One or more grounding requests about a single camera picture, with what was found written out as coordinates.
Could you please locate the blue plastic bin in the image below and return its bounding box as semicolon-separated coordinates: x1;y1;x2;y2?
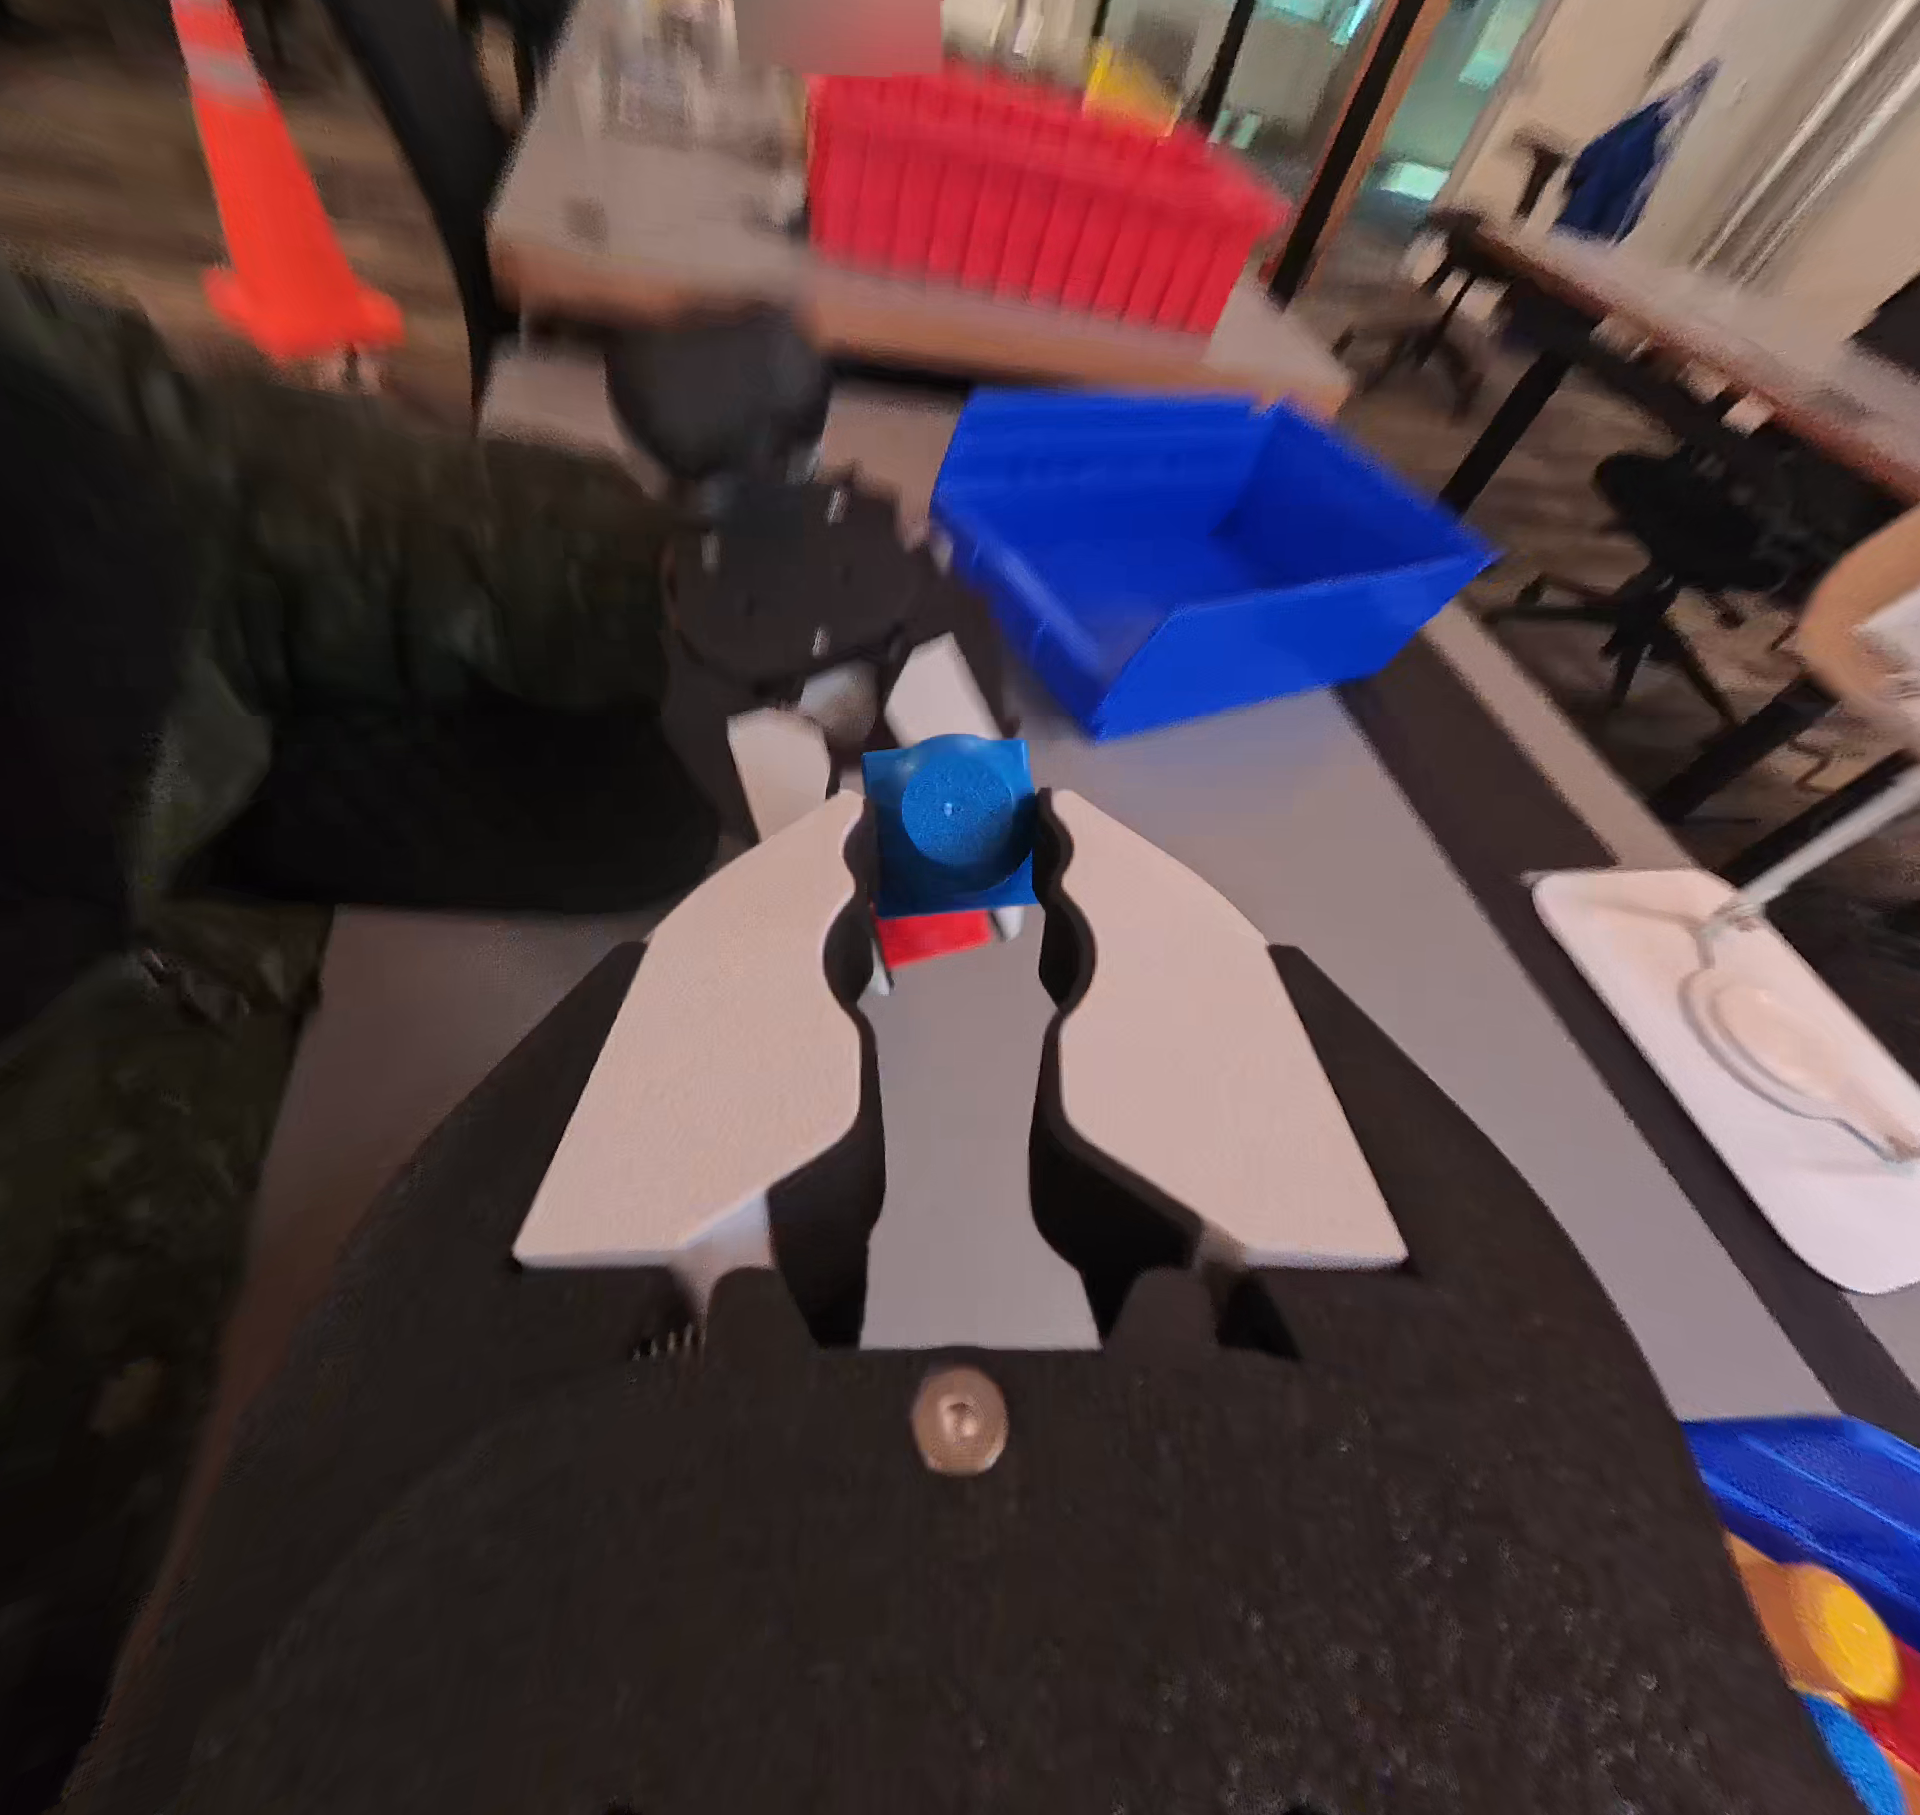
1680;1414;1920;1815
926;388;1502;741

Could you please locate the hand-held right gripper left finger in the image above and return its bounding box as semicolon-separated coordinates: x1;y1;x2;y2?
512;792;887;1314

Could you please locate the clear plastic bag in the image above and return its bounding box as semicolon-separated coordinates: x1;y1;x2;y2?
570;30;797;231

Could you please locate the blue jacket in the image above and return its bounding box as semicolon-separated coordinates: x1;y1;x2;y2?
1551;62;1720;245

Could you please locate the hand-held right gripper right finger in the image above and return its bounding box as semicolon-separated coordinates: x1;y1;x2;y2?
1030;786;1411;1274

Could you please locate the red mega block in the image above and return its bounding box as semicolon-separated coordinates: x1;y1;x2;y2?
874;908;1000;975

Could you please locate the black office chair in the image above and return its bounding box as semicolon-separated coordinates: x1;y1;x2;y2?
1484;449;1803;719
298;0;526;414

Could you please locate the orange traffic cone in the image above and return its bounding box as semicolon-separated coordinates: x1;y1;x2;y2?
143;0;408;362

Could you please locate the wooden post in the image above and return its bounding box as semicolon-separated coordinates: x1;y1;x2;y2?
1267;0;1478;305

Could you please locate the green fleece jacket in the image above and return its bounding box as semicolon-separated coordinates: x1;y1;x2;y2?
0;900;333;1815

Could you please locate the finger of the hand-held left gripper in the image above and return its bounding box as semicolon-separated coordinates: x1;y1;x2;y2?
723;710;836;837
885;638;1006;747

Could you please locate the red plastic bin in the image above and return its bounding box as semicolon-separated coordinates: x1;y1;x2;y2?
801;67;1293;336

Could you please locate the pile of mega blocks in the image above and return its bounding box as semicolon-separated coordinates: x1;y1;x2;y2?
1726;1531;1920;1815

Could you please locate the blue mega block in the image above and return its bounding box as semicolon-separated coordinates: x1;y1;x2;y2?
861;736;1047;924

